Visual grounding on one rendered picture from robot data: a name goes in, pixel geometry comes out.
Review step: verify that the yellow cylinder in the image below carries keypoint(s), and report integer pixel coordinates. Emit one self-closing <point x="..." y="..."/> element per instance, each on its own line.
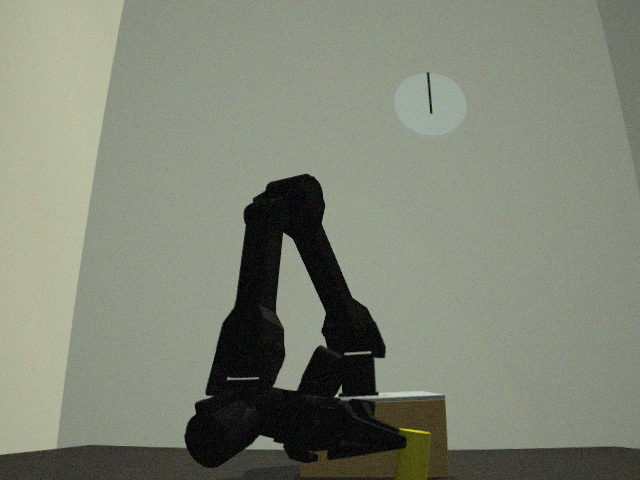
<point x="413" y="460"/>

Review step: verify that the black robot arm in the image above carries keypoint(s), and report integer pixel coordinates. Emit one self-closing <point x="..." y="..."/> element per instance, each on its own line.
<point x="251" y="341"/>

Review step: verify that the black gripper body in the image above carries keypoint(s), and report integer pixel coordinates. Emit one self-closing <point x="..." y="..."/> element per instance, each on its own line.
<point x="302" y="425"/>

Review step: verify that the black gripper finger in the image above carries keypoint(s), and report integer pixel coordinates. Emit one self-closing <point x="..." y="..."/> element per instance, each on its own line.
<point x="352" y="436"/>
<point x="366" y="415"/>

